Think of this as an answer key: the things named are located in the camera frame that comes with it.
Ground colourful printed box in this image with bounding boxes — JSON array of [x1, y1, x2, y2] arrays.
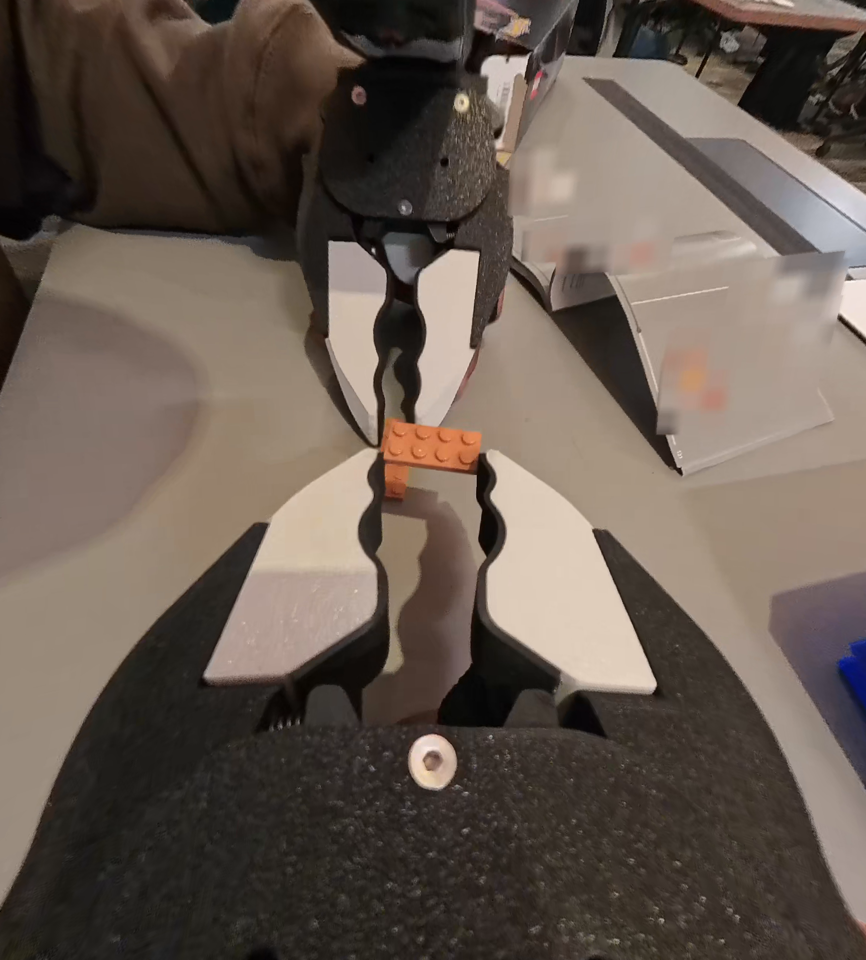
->
[[469, 0, 581, 149]]

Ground brown short plate brick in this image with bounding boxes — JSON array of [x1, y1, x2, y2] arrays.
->
[[380, 418, 484, 477]]

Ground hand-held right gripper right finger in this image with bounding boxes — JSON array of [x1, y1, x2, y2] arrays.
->
[[472, 448, 660, 696]]

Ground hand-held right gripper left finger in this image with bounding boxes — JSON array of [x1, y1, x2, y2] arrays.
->
[[201, 448, 392, 689]]

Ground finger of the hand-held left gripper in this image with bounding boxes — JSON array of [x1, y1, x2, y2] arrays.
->
[[403, 249, 482, 429], [324, 240, 394, 445]]

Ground person's left forearm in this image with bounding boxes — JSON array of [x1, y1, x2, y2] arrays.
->
[[0, 0, 364, 243]]

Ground grey instruction booklet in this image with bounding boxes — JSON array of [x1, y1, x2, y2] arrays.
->
[[510, 223, 851, 479]]

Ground grey desk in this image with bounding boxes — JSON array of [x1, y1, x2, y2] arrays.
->
[[0, 56, 866, 960]]

